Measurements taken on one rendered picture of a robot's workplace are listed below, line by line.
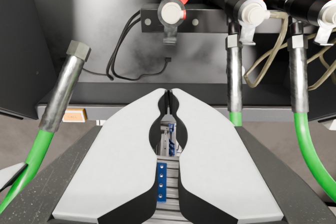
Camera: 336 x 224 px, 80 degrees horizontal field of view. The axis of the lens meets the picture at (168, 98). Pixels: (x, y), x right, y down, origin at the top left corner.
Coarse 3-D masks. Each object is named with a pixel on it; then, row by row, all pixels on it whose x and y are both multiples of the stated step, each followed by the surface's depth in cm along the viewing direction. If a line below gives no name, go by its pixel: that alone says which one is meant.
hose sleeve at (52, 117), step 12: (72, 60) 20; (60, 72) 20; (72, 72) 21; (60, 84) 20; (72, 84) 21; (60, 96) 20; (48, 108) 20; (60, 108) 20; (48, 120) 20; (60, 120) 21
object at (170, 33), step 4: (164, 28) 21; (168, 28) 21; (172, 28) 21; (176, 28) 21; (164, 32) 21; (168, 32) 21; (172, 32) 21; (176, 32) 21; (164, 36) 22; (168, 36) 22; (172, 36) 22; (176, 36) 22
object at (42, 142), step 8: (40, 136) 20; (48, 136) 20; (40, 144) 20; (48, 144) 20; (32, 152) 19; (40, 152) 20; (32, 160) 19; (40, 160) 20; (32, 168) 19; (24, 176) 19; (32, 176) 19; (16, 184) 18; (24, 184) 18; (8, 192) 18; (16, 192) 18; (8, 200) 17; (0, 208) 17
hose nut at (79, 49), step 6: (72, 42) 21; (78, 42) 20; (72, 48) 21; (78, 48) 21; (84, 48) 21; (90, 48) 22; (72, 54) 20; (78, 54) 21; (84, 54) 21; (84, 60) 21
